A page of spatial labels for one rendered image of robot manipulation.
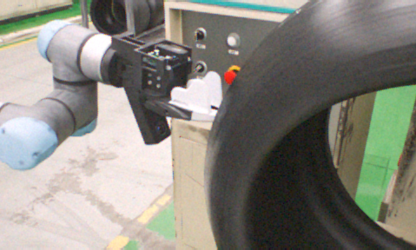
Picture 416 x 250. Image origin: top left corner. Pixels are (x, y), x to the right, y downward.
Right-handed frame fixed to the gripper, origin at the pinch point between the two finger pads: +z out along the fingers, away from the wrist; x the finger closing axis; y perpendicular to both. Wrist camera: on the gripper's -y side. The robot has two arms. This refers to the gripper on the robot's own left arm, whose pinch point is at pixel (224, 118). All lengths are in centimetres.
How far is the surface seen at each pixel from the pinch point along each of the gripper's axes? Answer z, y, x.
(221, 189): 6.8, -1.6, -11.8
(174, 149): -41, -50, 49
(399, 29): 19.2, 20.3, -11.6
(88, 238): -98, -136, 59
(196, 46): -39, -14, 54
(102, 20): -295, -110, 268
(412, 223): 29.0, -22.4, 26.0
